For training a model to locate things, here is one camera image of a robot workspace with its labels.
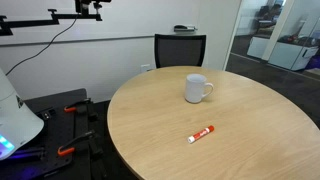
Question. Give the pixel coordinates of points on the white ceramic mug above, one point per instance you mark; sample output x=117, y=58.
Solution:
x=194, y=90

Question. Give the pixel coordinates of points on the black mesh office chair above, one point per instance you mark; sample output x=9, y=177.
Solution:
x=180, y=51

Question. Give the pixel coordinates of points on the red and white marker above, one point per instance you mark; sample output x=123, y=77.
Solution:
x=200, y=134

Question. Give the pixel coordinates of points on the whiteboard eraser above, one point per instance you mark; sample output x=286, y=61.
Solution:
x=184, y=28

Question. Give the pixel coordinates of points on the white low cabinet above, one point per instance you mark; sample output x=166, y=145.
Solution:
x=258, y=48

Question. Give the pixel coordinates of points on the black perforated robot table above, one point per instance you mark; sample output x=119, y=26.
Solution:
x=60, y=131

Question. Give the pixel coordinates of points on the small black connector box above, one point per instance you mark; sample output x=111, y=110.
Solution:
x=47, y=114

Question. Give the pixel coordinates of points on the white wall outlet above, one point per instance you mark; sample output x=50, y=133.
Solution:
x=146, y=68

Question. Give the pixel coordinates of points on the white wall whiteboard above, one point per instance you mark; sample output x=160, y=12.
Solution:
x=126, y=18

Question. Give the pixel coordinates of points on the black camera on mount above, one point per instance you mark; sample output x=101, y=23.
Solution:
x=83, y=5

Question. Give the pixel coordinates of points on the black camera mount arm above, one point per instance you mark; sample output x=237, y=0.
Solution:
x=30, y=22

